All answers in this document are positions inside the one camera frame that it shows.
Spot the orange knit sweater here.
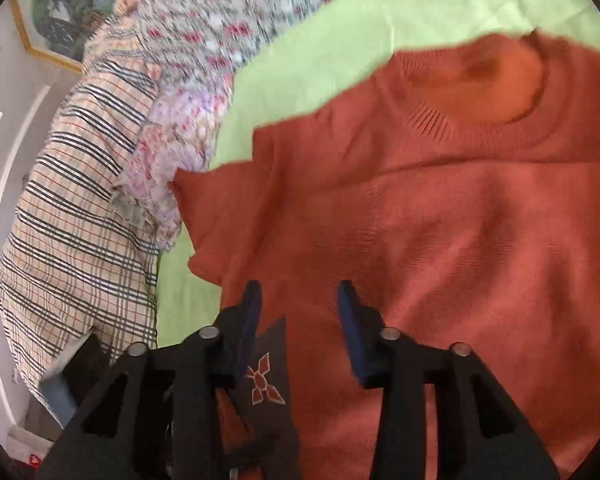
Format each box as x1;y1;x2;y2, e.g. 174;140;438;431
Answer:
171;32;600;479

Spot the plaid checkered blanket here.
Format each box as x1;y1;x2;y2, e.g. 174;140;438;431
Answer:
0;17;159;392

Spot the purple floral pillow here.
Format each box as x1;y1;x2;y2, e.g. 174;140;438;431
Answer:
111;82;233;252

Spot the framed landscape painting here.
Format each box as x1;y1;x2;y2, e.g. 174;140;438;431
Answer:
8;0;114;73

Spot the light green bed sheet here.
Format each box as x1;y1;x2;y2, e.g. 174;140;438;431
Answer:
154;0;600;348

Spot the floral rose quilt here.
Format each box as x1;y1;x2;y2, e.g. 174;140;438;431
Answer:
135;0;330;89

